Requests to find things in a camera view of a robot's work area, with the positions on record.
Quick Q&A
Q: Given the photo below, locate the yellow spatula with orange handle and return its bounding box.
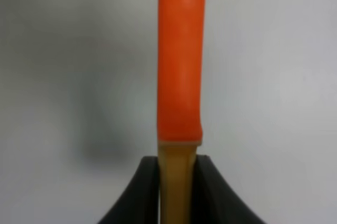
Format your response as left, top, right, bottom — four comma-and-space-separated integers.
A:
157, 0, 205, 223

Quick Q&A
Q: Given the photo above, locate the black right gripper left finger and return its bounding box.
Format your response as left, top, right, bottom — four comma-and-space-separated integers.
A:
98, 156, 160, 224

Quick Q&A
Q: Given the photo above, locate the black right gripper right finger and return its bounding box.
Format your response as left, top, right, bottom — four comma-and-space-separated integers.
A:
191, 155, 264, 224

